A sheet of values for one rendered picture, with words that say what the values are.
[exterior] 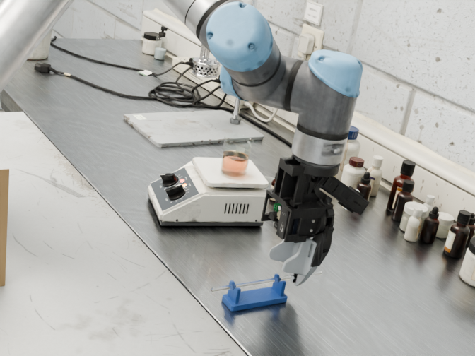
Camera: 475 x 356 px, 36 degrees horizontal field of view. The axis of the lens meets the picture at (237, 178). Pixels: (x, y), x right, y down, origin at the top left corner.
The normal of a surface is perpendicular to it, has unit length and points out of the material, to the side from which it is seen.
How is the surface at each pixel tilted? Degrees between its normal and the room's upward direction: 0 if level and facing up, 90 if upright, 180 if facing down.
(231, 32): 60
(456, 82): 90
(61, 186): 0
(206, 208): 90
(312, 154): 90
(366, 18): 90
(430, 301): 0
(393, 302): 0
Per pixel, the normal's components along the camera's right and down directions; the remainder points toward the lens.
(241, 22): -0.23, -0.19
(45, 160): 0.15, -0.91
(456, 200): -0.83, 0.09
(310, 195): 0.47, 0.41
